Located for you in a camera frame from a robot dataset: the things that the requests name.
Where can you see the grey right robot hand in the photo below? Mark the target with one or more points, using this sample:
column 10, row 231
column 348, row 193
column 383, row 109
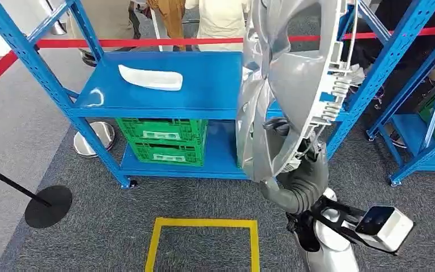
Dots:
column 317, row 169

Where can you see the clear plastic bag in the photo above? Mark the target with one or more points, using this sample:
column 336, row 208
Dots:
column 247, row 131

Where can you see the silver wheel hubcap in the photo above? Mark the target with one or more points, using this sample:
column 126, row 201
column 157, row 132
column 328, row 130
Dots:
column 300, row 86

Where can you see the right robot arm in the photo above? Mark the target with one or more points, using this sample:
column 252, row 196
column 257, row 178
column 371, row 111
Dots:
column 300, row 197

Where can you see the yellow floor tape square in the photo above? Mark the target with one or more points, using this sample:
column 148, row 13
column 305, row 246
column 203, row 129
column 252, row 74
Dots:
column 202, row 223

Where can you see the large blue shelf rack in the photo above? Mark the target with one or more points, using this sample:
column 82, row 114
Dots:
column 202, row 82

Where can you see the white plastic part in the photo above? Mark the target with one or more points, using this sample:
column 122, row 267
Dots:
column 150, row 79

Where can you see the red barrier belt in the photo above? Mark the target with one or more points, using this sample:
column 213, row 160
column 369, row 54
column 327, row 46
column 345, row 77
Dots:
column 146, row 42

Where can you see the chrome stanchion base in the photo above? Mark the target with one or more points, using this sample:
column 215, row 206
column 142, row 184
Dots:
column 97, row 140

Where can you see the black stanchion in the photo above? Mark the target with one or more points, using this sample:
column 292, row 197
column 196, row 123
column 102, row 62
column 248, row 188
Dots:
column 48, row 206

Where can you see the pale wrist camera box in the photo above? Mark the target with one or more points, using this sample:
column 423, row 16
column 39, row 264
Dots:
column 388, row 227

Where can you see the chrome stanchion post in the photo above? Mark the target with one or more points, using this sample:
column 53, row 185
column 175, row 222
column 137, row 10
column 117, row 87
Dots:
column 56, row 20

